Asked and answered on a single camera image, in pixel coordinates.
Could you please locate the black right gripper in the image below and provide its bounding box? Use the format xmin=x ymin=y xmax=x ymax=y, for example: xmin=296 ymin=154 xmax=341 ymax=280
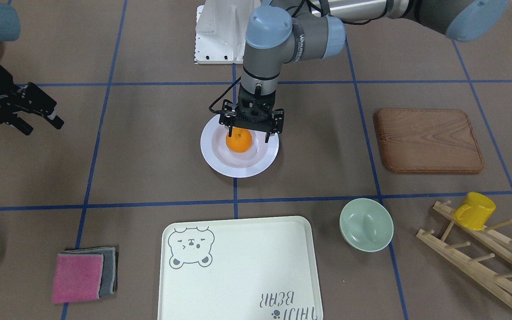
xmin=0 ymin=65 xmax=65 ymax=136

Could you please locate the green ceramic bowl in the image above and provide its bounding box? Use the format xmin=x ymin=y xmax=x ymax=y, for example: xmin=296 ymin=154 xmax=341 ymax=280
xmin=339 ymin=198 xmax=394 ymax=252

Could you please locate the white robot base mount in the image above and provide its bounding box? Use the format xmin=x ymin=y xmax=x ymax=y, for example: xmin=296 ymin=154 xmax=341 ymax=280
xmin=194 ymin=0 xmax=261 ymax=64

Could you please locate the pink cleaning cloth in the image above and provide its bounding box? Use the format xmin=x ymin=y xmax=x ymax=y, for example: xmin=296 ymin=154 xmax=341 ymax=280
xmin=51 ymin=253 xmax=104 ymax=304

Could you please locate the white round plate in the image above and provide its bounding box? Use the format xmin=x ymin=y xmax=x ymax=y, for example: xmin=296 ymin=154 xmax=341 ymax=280
xmin=200 ymin=115 xmax=279 ymax=178

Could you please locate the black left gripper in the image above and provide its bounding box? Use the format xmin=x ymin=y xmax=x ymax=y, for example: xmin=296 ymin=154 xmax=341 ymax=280
xmin=219 ymin=86 xmax=285 ymax=143

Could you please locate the orange fruit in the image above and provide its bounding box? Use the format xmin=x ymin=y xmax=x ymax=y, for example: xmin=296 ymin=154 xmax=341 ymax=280
xmin=225 ymin=127 xmax=252 ymax=153

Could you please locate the brown wooden cutting board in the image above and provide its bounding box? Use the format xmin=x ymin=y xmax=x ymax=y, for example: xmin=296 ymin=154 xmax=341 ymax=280
xmin=373 ymin=108 xmax=485 ymax=174

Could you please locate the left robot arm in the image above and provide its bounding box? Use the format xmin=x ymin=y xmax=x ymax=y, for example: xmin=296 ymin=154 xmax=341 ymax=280
xmin=213 ymin=0 xmax=508 ymax=139

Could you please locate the wooden dish rack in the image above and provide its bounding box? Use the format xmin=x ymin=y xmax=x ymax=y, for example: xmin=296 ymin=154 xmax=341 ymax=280
xmin=416 ymin=201 xmax=512 ymax=309

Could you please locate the yellow plastic mug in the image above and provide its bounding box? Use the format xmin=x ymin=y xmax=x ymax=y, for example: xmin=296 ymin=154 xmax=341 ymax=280
xmin=452 ymin=191 xmax=496 ymax=231

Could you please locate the cream bear print tray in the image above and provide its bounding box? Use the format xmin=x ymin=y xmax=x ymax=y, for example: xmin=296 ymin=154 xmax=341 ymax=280
xmin=158 ymin=216 xmax=324 ymax=320

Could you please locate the grey cleaning cloth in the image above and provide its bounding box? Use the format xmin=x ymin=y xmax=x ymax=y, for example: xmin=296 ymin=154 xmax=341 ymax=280
xmin=61 ymin=247 xmax=116 ymax=299

